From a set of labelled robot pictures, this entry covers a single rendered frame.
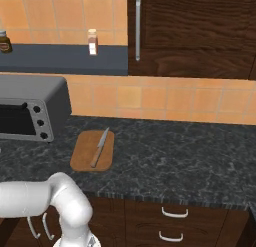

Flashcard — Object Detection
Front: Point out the brown wooden cutting board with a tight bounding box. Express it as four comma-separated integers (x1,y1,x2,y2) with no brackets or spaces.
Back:
69,129,116,173

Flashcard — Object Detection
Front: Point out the curved silver cupboard handle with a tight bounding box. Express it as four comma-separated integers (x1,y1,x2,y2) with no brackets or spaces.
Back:
26,216,42,240
41,212,56,242

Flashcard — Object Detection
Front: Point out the spice bottle with white label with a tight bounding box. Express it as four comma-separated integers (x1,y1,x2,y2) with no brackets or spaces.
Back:
87,28,99,56

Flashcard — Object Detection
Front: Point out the wooden-handled kitchen knife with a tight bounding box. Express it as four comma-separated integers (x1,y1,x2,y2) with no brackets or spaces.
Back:
89,126,111,169

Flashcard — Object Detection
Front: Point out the dark wood base cupboard door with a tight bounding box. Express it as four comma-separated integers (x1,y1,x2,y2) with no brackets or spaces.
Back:
0,196,126,247

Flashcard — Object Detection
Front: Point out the dark brown jar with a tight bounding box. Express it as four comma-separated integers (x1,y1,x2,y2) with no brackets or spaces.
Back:
0,29,14,54

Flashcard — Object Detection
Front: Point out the dark wood wall cupboard door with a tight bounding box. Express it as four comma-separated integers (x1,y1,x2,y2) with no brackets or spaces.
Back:
127,0,256,81

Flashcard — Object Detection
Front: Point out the dark wood drawer front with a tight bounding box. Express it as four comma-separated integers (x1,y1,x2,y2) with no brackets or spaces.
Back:
124,220,248,247
124,199,250,227

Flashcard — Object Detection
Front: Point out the dark grey wall shelf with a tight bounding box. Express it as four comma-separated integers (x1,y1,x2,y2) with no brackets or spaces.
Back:
0,43,129,77

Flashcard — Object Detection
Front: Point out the grey toaster oven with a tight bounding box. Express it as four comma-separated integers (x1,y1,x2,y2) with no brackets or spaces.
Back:
0,74,73,144

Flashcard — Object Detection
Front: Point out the curved silver drawer handle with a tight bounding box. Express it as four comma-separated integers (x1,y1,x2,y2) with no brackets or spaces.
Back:
161,206,190,219
158,230,185,243

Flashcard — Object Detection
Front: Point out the long silver cupboard handle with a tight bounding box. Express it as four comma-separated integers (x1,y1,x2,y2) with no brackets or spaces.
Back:
134,0,142,62

